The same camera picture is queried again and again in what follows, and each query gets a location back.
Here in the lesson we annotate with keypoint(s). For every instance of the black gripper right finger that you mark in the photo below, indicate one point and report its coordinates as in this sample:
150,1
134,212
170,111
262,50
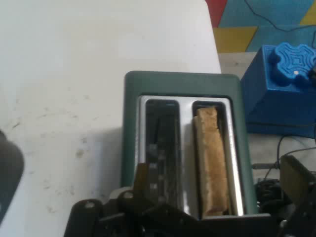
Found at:
298,177

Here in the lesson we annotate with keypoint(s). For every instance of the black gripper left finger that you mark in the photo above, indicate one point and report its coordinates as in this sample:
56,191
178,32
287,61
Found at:
128,212

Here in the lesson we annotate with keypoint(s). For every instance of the brown toast slice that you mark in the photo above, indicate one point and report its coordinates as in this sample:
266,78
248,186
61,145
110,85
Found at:
212,158

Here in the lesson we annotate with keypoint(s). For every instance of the dark green two-slot toaster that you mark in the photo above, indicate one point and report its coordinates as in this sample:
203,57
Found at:
182,84

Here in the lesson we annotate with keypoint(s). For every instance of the colourful triangle pattern mat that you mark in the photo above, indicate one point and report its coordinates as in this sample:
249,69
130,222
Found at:
234,37

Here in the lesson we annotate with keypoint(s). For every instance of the dark blue knobbed block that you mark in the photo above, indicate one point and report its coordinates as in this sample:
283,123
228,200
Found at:
266,98

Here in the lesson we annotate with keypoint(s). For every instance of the black rounded appliance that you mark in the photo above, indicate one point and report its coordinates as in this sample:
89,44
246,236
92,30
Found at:
10,172

